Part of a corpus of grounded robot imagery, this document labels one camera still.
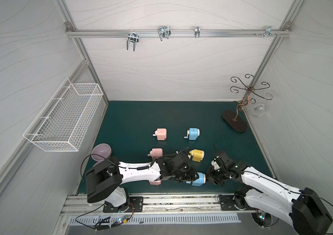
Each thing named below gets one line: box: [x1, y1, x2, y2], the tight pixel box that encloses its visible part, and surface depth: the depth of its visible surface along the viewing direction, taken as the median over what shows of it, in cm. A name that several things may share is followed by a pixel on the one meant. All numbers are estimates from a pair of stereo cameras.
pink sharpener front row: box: [148, 180, 162, 186], surface depth 79 cm
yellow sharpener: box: [188, 148, 205, 163], surface depth 86 cm
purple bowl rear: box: [91, 142, 112, 162], surface depth 90 cm
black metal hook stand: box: [222, 73, 273, 133], surface depth 92 cm
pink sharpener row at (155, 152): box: [147, 148, 164, 160], surface depth 86 cm
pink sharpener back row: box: [152, 128, 167, 141], surface depth 96 cm
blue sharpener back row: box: [183, 127, 201, 141], surface depth 96 cm
